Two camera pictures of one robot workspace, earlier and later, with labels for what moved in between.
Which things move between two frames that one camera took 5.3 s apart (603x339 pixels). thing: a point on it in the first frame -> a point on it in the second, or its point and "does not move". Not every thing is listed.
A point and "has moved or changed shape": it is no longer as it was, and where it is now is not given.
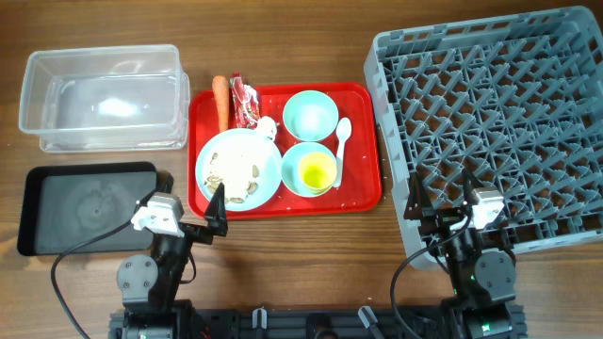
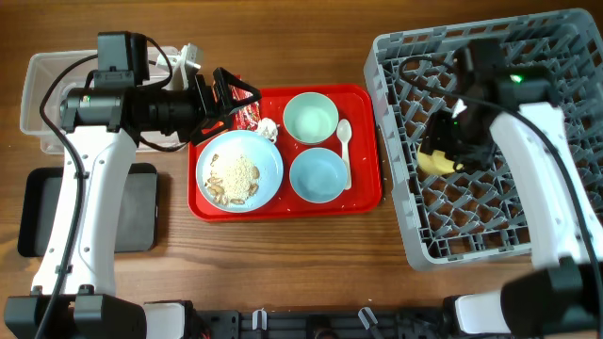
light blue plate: (248, 164) does not move
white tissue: (267, 127) does not move
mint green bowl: (310, 116) does not move
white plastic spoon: (343, 132) has moved or changed shape
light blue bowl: (291, 167) has moved or changed shape
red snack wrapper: (246, 103) does not move
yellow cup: (317, 172) -> (436, 163)
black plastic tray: (63, 205) does not move
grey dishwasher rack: (517, 100) does not move
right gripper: (439, 219) -> (434, 138)
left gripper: (216, 218) -> (216, 112)
